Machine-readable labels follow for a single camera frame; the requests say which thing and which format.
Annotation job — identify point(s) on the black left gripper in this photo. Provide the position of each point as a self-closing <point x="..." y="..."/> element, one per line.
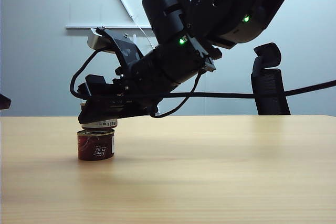
<point x="4" y="102"/>

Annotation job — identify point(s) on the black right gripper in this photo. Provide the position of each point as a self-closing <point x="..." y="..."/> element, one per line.
<point x="126" y="90"/>

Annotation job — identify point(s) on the white label tomato can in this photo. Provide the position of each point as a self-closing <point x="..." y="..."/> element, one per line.
<point x="105" y="124"/>

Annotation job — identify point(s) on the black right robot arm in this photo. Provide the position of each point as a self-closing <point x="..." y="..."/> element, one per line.
<point x="168" y="6"/>

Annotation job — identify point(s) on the dark red tomato can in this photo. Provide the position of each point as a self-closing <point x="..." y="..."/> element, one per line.
<point x="89" y="148"/>

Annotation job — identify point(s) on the black mesh office chair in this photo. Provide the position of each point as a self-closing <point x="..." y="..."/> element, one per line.
<point x="269" y="106"/>

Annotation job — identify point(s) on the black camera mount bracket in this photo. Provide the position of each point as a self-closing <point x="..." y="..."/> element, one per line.
<point x="126" y="51"/>

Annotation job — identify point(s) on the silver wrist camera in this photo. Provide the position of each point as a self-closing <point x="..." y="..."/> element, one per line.
<point x="95" y="42"/>

